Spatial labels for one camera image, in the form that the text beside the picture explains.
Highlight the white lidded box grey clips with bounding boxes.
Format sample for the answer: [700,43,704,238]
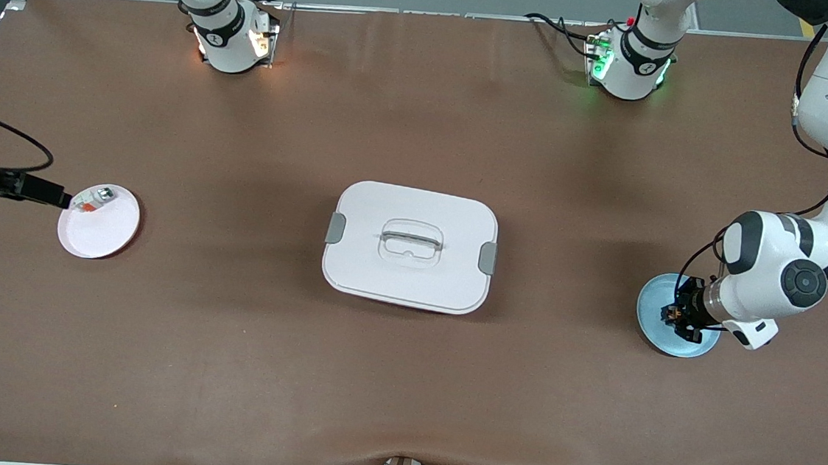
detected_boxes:
[318,177,502,318]

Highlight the light blue round plate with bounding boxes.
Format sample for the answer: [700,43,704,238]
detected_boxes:
[632,270,727,362]

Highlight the pink round plate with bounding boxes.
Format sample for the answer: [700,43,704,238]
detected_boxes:
[56,181,144,263]

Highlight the brown table mat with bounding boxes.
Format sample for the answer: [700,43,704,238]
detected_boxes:
[0,0,828,465]

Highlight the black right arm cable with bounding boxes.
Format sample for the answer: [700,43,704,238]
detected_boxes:
[0,102,59,177]

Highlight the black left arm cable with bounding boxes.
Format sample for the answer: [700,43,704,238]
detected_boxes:
[675,15,828,310]

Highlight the small white orange switch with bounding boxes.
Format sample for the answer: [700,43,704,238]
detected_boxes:
[72,186,116,215]

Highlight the black arm base cable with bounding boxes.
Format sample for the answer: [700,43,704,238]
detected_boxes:
[520,10,613,62]

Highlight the aluminium table edge rail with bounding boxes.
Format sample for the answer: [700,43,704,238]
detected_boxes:
[122,0,828,56]

